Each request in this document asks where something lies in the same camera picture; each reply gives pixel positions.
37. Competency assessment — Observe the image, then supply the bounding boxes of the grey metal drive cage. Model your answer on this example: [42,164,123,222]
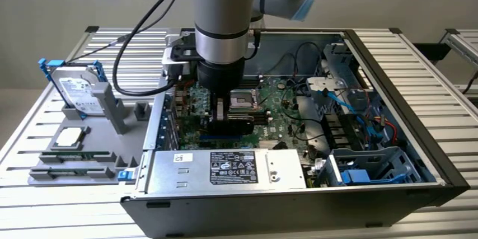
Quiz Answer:
[305,41,375,116]

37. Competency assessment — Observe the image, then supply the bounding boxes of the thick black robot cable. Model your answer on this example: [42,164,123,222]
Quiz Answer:
[111,0,190,96]

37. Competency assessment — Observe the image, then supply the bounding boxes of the grey disk bay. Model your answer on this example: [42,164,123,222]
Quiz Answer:
[323,146,422,189]

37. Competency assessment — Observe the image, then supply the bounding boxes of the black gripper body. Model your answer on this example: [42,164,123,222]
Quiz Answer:
[196,60,246,99]

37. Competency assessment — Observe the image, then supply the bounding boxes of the black RAM slots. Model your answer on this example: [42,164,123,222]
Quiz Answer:
[227,111,273,125]

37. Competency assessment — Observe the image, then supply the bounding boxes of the green motherboard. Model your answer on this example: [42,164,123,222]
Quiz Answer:
[174,76,326,167]

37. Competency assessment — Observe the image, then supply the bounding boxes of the blue SATA wire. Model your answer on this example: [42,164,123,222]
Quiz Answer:
[313,87,382,140]

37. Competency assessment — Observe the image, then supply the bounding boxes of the blue caddy in bay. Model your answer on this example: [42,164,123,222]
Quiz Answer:
[341,168,371,186]

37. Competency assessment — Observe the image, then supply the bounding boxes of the grey parts rack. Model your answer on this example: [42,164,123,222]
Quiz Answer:
[28,82,152,187]

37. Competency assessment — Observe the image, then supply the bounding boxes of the silver chipset heatsink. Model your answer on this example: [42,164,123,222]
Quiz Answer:
[257,140,279,151]

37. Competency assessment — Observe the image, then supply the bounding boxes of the black open PC case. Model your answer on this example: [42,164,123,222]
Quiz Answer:
[119,27,470,238]

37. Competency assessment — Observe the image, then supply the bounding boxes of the blue expansion slot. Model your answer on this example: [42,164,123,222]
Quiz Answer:
[199,134,242,143]

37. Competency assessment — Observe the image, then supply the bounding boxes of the blue disk caddy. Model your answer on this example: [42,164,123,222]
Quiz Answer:
[39,58,108,119]

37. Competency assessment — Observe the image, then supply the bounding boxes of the silver power supply unit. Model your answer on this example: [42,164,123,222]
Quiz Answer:
[143,149,307,193]

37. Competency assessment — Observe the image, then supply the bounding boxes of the CPU socket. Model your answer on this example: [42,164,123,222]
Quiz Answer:
[228,87,263,110]

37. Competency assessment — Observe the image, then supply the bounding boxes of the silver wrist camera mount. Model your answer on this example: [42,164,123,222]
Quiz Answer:
[162,28,199,70]

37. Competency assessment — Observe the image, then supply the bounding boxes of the black looped wire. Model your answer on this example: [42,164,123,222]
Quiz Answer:
[293,41,323,78]

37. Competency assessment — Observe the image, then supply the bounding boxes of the silver CPU chip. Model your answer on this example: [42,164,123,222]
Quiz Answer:
[52,126,86,151]

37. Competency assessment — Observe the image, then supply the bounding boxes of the silver hard disk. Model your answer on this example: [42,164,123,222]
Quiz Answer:
[50,67,106,117]

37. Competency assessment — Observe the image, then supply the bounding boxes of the green RAM stick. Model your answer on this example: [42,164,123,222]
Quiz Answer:
[40,151,111,160]
[31,167,108,177]

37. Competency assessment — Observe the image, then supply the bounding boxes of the thin grey cable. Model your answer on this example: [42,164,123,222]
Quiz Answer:
[64,34,130,65]

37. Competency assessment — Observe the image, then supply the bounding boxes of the red wire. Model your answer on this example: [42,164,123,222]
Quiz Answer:
[386,119,399,144]

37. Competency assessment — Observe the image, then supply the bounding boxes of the neighbouring slatted metal table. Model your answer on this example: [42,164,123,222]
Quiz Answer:
[439,28,478,95]

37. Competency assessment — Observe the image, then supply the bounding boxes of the black box between tables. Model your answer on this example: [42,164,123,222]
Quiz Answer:
[411,42,453,62]

